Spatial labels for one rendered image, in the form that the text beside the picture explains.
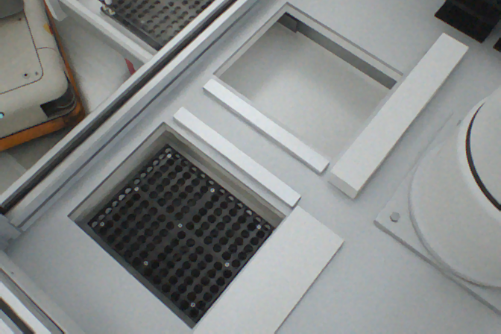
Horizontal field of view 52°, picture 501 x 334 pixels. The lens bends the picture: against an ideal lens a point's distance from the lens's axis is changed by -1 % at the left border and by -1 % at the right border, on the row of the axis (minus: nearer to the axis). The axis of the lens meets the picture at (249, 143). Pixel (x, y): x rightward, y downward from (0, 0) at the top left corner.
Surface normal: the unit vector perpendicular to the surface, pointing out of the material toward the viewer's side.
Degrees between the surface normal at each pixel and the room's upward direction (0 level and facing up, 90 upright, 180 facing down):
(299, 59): 0
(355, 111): 0
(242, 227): 0
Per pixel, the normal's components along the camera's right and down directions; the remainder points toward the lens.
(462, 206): -0.88, 0.42
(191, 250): 0.00, -0.44
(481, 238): -0.68, 0.66
